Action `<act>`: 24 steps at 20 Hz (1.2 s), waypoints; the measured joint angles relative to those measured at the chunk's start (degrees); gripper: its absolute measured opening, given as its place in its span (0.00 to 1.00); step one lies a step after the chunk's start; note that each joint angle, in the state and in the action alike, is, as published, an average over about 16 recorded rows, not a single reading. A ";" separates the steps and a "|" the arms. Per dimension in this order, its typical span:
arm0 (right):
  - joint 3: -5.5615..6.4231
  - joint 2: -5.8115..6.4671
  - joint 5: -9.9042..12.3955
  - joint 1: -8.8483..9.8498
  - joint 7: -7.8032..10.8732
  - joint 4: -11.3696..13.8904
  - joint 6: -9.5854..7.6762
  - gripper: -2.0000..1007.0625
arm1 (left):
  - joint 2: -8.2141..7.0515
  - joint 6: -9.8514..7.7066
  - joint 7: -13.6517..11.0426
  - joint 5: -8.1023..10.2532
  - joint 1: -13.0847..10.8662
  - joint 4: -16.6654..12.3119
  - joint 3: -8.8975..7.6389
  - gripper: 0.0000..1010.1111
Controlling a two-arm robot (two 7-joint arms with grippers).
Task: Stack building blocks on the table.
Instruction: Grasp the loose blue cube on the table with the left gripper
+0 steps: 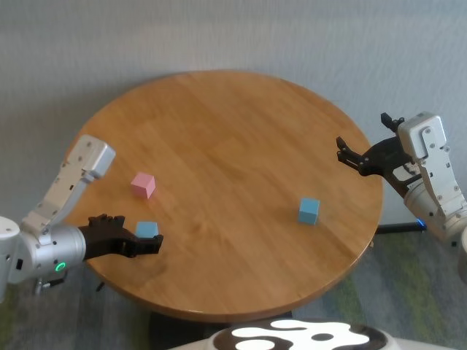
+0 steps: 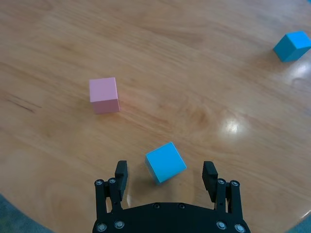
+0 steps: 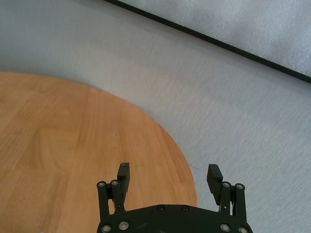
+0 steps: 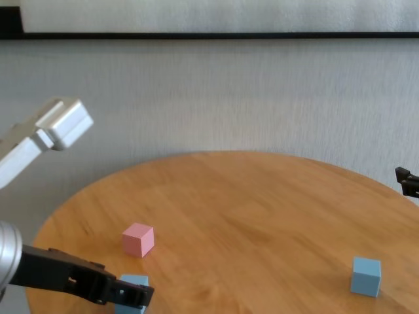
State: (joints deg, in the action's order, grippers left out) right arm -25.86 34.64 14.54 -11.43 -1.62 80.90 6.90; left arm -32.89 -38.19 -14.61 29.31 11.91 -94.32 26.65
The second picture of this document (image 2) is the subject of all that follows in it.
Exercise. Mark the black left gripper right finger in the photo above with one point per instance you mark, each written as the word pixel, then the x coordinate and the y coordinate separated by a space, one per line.
pixel 211 184

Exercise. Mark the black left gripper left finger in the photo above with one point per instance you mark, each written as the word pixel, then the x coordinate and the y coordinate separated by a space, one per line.
pixel 120 184

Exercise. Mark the blue cube block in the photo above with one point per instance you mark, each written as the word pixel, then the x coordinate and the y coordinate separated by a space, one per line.
pixel 292 46
pixel 165 162

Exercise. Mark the pink cube block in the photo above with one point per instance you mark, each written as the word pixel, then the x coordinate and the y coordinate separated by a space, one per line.
pixel 103 94

